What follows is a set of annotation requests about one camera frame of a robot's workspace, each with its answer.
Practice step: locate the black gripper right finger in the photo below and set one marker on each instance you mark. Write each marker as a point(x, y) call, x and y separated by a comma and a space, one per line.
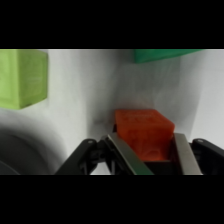
point(206, 160)

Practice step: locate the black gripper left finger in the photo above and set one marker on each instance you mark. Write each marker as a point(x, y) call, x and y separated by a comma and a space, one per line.
point(123, 156)

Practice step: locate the red cube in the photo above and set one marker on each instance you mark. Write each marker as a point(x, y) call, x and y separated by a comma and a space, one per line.
point(145, 131)

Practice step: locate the dark green cube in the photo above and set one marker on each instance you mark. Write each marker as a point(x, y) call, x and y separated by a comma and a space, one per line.
point(160, 55)

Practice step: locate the lime green cube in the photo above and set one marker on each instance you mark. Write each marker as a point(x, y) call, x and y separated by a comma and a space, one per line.
point(21, 78)

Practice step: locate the black bowl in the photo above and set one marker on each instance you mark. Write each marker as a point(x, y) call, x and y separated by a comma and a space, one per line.
point(26, 153)

